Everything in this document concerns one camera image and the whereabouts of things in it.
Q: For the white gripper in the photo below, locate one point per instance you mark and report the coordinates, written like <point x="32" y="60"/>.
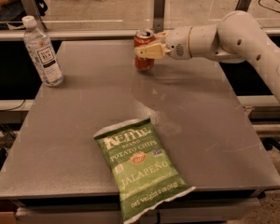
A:
<point x="177" y="43"/>

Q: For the red coke can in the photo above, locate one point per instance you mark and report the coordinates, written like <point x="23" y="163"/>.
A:
<point x="140" y="39"/>

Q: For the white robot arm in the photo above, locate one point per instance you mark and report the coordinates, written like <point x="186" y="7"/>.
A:
<point x="237" y="37"/>

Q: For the green jalapeno chip bag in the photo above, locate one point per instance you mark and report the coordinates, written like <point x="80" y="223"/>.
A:
<point x="143" y="171"/>

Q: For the clear tea water bottle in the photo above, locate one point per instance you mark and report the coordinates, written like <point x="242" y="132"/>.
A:
<point x="42" y="53"/>

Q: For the cardboard box corner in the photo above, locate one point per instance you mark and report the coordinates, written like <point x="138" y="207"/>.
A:
<point x="8" y="212"/>

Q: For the middle metal bracket post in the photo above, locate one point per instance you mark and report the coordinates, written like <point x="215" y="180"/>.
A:
<point x="158" y="15"/>

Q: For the metal bracket post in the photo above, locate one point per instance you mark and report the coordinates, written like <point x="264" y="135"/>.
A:
<point x="36" y="8"/>
<point x="243" y="5"/>
<point x="158" y="15"/>

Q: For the right metal bracket post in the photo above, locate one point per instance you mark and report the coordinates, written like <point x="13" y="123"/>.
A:
<point x="243" y="5"/>

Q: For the left metal bracket post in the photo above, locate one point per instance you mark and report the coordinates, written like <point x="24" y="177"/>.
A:
<point x="36" y="8"/>

